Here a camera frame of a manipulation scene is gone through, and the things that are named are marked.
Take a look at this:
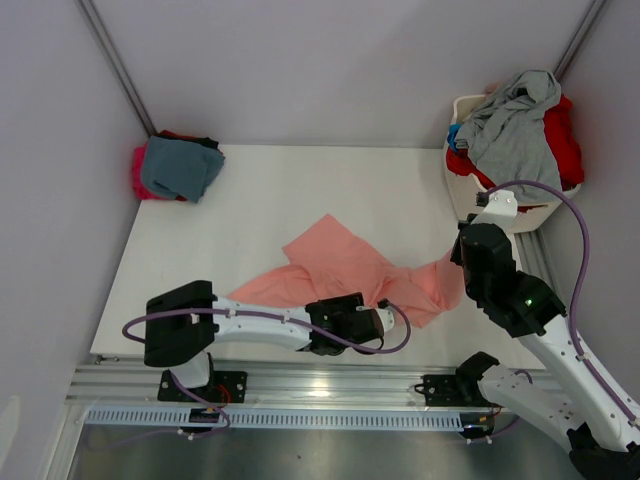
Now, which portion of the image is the pink t shirt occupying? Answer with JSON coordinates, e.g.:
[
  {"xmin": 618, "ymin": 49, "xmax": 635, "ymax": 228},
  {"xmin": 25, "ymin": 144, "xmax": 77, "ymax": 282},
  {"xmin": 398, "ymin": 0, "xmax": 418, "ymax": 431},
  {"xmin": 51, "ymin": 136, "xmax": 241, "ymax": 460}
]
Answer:
[{"xmin": 228, "ymin": 214, "xmax": 464, "ymax": 328}]

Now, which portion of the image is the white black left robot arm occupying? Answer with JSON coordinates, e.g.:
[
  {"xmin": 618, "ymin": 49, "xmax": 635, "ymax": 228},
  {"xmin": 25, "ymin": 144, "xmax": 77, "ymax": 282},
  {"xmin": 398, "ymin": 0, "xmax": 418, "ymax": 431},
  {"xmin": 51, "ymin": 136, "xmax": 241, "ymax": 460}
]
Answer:
[{"xmin": 144, "ymin": 280, "xmax": 395, "ymax": 401}]

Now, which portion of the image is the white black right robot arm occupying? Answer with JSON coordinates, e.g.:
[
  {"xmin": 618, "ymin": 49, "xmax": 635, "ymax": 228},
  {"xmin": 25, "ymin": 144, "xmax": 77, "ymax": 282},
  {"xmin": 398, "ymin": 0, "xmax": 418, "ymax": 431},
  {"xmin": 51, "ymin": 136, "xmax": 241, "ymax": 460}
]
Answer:
[{"xmin": 451, "ymin": 223, "xmax": 639, "ymax": 479}]

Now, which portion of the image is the white perforated laundry basket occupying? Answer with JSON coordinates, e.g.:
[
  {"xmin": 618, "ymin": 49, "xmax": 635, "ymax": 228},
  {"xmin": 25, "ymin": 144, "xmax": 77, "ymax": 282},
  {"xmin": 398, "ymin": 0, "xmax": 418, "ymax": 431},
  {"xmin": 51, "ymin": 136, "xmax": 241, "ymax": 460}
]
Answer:
[{"xmin": 443, "ymin": 94, "xmax": 584, "ymax": 233}]

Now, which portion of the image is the grey t shirt in basket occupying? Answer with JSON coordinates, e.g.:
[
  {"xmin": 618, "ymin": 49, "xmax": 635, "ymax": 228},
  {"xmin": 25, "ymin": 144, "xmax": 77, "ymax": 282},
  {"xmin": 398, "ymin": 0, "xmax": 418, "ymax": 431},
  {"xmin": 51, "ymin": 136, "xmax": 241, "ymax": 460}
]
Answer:
[{"xmin": 454, "ymin": 70, "xmax": 562, "ymax": 190}]

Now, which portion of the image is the blue garment in basket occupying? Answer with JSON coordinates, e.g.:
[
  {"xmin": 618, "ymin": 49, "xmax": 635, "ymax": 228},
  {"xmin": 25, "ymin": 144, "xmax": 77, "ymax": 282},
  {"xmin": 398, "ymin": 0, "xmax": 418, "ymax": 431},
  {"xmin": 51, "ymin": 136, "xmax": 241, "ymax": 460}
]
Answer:
[{"xmin": 447, "ymin": 123, "xmax": 462, "ymax": 153}]

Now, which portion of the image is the red t shirt in basket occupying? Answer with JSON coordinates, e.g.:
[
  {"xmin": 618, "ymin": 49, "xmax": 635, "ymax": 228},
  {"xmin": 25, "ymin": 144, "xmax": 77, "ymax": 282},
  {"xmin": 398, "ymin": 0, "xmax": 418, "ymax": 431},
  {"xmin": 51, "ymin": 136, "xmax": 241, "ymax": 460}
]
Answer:
[{"xmin": 445, "ymin": 94, "xmax": 585, "ymax": 192}]

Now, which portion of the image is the folded teal t shirt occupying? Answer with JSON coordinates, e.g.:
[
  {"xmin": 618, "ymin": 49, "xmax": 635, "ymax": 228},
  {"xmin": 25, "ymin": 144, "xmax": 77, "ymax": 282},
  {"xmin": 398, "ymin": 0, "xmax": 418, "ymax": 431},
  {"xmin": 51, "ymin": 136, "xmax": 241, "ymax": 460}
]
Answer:
[{"xmin": 141, "ymin": 136, "xmax": 226, "ymax": 203}]

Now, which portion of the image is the folded black t shirt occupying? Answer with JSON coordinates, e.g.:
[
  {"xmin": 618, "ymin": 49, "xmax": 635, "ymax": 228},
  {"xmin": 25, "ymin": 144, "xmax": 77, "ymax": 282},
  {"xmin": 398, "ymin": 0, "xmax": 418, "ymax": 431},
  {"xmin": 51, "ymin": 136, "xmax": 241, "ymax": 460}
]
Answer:
[{"xmin": 157, "ymin": 130, "xmax": 219, "ymax": 150}]

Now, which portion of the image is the folded magenta t shirt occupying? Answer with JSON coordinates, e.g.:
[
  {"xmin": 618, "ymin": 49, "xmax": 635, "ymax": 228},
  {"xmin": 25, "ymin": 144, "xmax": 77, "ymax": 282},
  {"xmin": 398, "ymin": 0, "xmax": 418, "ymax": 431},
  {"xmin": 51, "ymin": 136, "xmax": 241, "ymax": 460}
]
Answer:
[{"xmin": 131, "ymin": 144, "xmax": 165, "ymax": 201}]

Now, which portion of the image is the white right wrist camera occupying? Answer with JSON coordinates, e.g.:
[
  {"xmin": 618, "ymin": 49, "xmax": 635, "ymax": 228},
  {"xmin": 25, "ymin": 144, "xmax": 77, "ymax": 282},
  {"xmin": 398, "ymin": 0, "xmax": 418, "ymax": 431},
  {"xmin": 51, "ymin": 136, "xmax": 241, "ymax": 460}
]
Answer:
[{"xmin": 470, "ymin": 190, "xmax": 518, "ymax": 234}]

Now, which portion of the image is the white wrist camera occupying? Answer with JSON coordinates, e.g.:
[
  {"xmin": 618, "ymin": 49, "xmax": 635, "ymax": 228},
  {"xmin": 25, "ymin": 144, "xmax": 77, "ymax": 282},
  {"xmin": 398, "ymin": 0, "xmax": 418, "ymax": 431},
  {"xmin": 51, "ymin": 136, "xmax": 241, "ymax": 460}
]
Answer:
[
  {"xmin": 374, "ymin": 308, "xmax": 395, "ymax": 336},
  {"xmin": 470, "ymin": 190, "xmax": 518, "ymax": 234}
]

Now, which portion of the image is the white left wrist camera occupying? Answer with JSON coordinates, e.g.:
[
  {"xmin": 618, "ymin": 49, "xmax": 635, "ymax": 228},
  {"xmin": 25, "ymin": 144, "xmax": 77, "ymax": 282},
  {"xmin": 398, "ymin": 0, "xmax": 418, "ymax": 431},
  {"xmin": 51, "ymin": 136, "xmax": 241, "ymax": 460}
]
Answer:
[{"xmin": 374, "ymin": 308, "xmax": 395, "ymax": 336}]

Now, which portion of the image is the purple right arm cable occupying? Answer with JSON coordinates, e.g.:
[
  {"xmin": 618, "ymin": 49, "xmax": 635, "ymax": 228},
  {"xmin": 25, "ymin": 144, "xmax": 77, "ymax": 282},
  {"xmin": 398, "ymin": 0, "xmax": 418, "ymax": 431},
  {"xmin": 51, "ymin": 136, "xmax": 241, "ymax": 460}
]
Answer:
[{"xmin": 449, "ymin": 179, "xmax": 640, "ymax": 446}]

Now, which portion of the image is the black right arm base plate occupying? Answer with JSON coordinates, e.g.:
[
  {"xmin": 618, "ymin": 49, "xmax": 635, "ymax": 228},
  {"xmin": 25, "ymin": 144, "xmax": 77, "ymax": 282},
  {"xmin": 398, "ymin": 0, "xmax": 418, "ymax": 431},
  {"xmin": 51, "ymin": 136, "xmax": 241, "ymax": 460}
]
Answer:
[{"xmin": 415, "ymin": 374, "xmax": 486, "ymax": 407}]

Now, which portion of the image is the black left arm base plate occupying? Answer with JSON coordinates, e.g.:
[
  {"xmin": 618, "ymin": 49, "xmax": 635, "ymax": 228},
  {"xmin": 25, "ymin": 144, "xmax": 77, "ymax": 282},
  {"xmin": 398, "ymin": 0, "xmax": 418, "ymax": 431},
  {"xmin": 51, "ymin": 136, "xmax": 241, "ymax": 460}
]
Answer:
[{"xmin": 157, "ymin": 368, "xmax": 249, "ymax": 404}]

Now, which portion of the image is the right corner aluminium post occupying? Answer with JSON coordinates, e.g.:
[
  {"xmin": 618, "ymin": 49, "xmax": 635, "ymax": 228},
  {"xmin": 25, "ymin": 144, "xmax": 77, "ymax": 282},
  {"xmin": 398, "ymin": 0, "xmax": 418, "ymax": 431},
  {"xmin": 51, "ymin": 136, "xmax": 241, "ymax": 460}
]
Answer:
[{"xmin": 553, "ymin": 0, "xmax": 611, "ymax": 82}]

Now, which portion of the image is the corner aluminium post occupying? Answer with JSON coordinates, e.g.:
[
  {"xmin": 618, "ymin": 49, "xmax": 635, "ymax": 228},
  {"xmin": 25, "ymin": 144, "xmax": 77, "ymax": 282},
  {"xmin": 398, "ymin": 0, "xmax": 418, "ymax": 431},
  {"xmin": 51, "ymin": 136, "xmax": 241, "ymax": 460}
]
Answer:
[
  {"xmin": 553, "ymin": 0, "xmax": 611, "ymax": 82},
  {"xmin": 75, "ymin": 0, "xmax": 157, "ymax": 137}
]

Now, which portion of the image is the white slotted cable duct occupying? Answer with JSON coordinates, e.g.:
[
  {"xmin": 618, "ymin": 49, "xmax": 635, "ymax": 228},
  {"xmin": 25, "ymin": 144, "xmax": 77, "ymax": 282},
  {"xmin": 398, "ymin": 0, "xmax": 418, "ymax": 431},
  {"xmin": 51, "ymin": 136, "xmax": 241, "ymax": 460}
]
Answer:
[{"xmin": 85, "ymin": 406, "xmax": 463, "ymax": 432}]

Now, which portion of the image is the left corner aluminium post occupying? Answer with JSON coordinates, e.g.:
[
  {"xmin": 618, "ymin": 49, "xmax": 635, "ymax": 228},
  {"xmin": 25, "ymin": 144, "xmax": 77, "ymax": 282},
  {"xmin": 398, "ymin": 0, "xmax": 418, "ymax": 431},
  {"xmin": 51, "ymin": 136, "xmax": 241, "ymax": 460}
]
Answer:
[{"xmin": 75, "ymin": 0, "xmax": 157, "ymax": 137}]

